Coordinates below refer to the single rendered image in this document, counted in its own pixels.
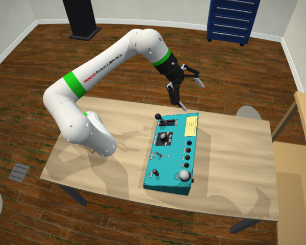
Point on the teal control panel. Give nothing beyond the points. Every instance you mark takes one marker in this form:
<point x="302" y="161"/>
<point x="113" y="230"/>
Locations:
<point x="171" y="160"/>

